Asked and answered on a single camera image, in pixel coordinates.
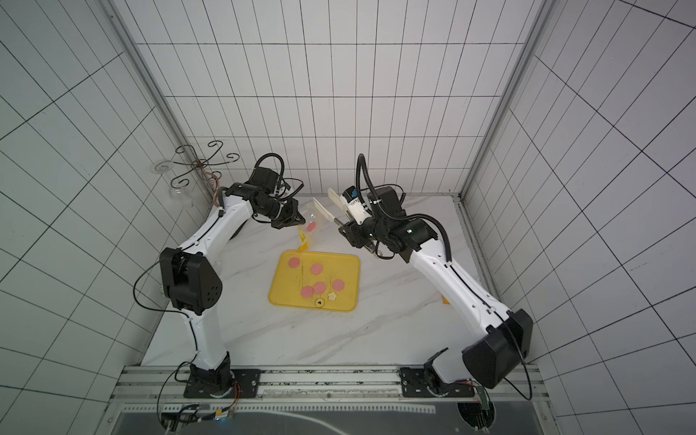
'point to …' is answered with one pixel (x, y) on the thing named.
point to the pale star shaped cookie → (333, 296)
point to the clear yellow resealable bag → (311, 214)
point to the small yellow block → (445, 301)
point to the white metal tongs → (338, 201)
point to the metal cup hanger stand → (200, 164)
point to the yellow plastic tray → (325, 281)
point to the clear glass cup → (179, 196)
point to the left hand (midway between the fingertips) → (302, 223)
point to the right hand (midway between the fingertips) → (352, 217)
